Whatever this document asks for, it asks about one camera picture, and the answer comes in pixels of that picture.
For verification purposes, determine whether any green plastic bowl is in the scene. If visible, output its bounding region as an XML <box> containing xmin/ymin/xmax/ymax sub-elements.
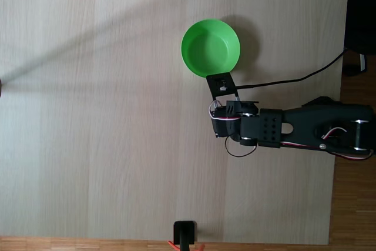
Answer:
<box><xmin>180</xmin><ymin>19</ymin><xmax>241</xmax><ymax>79</ymax></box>

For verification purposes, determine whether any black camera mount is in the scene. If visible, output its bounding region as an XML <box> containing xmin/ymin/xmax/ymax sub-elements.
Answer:
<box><xmin>206</xmin><ymin>71</ymin><xmax>241</xmax><ymax>102</ymax></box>

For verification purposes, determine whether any black object with white edge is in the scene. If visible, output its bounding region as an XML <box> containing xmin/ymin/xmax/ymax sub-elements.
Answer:
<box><xmin>343</xmin><ymin>53</ymin><xmax>368</xmax><ymax>77</ymax></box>

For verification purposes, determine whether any black furniture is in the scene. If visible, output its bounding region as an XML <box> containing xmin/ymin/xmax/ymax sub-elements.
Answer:
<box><xmin>343</xmin><ymin>0</ymin><xmax>376</xmax><ymax>55</ymax></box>

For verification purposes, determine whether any red white servo wire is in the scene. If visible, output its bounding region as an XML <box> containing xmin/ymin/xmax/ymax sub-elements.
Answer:
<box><xmin>279</xmin><ymin>127</ymin><xmax>375</xmax><ymax>161</ymax></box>
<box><xmin>208</xmin><ymin>100</ymin><xmax>257</xmax><ymax>158</ymax></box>

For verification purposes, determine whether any black clamp with orange handles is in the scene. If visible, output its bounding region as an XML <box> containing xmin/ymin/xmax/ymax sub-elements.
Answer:
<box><xmin>167</xmin><ymin>220</ymin><xmax>206</xmax><ymax>251</ymax></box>

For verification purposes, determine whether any black camera cable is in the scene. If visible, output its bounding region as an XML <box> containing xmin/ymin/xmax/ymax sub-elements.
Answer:
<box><xmin>236</xmin><ymin>47</ymin><xmax>349</xmax><ymax>89</ymax></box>

